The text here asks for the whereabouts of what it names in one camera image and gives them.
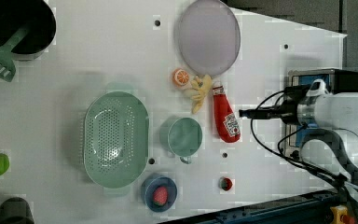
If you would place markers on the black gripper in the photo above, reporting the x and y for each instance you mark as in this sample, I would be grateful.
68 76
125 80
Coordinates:
286 111

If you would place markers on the red ketchup bottle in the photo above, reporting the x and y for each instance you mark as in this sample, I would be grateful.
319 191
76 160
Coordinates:
225 120

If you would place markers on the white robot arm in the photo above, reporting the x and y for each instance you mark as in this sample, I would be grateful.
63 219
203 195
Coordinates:
333 166

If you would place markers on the green perforated strainer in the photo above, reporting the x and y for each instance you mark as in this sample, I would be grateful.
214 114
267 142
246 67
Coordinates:
115 139

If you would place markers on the yellow banana toy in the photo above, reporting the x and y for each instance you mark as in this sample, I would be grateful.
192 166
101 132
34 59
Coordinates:
200 87

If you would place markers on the green mug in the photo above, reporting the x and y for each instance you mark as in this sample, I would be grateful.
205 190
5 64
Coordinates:
181 136

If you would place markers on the lilac round plate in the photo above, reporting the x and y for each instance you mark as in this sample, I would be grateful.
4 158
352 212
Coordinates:
209 37

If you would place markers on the orange slice toy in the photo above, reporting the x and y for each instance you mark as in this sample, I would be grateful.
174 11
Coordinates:
180 77

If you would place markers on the yellow red emergency button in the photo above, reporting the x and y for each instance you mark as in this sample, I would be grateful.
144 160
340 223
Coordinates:
341 216

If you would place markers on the blue bowl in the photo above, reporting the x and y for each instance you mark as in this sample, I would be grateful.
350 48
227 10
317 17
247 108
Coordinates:
151 184

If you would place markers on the strawberry toy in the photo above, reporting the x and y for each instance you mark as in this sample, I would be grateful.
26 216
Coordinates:
160 196

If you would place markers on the dark grey cup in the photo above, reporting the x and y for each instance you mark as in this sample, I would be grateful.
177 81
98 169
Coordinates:
16 210

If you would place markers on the green spatula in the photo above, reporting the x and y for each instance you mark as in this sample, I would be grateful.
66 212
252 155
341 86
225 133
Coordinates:
7 67

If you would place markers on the black pot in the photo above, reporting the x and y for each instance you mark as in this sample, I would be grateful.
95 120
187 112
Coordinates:
34 15

